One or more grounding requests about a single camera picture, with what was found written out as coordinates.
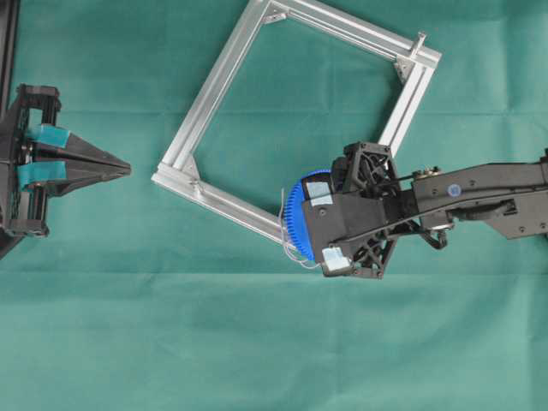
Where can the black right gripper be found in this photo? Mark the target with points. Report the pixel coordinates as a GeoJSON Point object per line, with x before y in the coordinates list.
{"type": "Point", "coordinates": [354, 212]}

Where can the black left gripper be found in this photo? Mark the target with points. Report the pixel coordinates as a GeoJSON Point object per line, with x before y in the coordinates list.
{"type": "Point", "coordinates": [32, 168]}

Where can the blue plastic gear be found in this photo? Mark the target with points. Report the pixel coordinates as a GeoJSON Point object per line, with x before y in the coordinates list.
{"type": "Point", "coordinates": [296, 222]}

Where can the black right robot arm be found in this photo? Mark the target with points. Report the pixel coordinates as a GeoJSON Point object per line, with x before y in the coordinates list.
{"type": "Point", "coordinates": [509, 197]}

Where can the green table cloth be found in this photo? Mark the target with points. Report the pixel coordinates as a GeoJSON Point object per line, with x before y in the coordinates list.
{"type": "Point", "coordinates": [142, 300]}

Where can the silver aluminium profile frame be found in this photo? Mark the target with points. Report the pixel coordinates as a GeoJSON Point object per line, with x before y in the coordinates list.
{"type": "Point", "coordinates": [178, 171]}

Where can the steel shaft on frame corner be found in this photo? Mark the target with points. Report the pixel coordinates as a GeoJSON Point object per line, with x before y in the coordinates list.
{"type": "Point", "coordinates": [417, 44]}

